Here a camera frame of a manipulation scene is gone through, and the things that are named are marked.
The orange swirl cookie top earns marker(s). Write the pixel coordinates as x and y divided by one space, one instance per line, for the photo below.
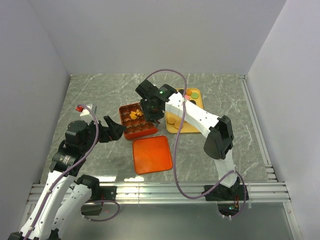
139 113

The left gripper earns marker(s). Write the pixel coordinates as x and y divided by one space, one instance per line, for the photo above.
113 132

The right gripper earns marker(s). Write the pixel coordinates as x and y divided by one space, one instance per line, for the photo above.
149 116

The orange cookie tin box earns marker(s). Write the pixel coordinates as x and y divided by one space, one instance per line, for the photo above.
137 128

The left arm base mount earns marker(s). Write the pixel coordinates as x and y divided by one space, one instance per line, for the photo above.
99 195

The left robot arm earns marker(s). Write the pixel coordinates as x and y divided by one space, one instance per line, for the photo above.
64 192

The round beige biscuit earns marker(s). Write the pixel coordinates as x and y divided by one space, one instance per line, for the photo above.
177 124
171 120

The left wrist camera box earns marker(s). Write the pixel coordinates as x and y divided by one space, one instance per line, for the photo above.
85 112

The green macaron cookie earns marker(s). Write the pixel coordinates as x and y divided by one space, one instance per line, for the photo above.
194 95

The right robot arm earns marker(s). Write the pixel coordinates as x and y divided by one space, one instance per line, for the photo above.
218 131

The orange tin lid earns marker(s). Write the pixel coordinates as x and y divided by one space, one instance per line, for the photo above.
151 154

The yellow cookie tray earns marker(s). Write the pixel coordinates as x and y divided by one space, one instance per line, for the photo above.
187 128

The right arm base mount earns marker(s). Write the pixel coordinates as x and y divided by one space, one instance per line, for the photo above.
223 193

